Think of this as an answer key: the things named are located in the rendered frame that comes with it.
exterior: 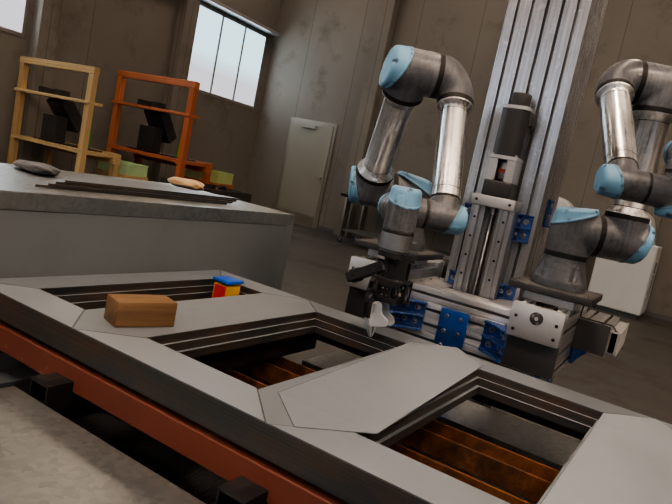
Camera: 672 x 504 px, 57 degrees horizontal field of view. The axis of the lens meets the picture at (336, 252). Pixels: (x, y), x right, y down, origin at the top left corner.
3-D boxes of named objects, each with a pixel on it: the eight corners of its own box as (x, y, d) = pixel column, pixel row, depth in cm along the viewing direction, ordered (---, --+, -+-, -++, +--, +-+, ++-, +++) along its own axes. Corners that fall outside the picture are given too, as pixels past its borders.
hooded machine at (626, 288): (644, 316, 965) (671, 215, 945) (641, 321, 901) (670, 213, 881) (589, 302, 1004) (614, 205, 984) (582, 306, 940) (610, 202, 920)
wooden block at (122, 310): (114, 328, 114) (118, 302, 114) (102, 318, 119) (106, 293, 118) (174, 327, 122) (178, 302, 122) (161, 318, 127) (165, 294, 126)
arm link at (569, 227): (539, 246, 180) (550, 200, 179) (585, 255, 180) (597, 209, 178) (550, 250, 168) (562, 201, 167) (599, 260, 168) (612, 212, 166)
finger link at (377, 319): (380, 344, 144) (389, 305, 143) (359, 336, 147) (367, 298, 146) (387, 342, 146) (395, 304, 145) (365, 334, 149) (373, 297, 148)
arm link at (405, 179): (429, 221, 193) (439, 178, 191) (388, 213, 191) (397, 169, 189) (420, 217, 204) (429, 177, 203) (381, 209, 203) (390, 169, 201)
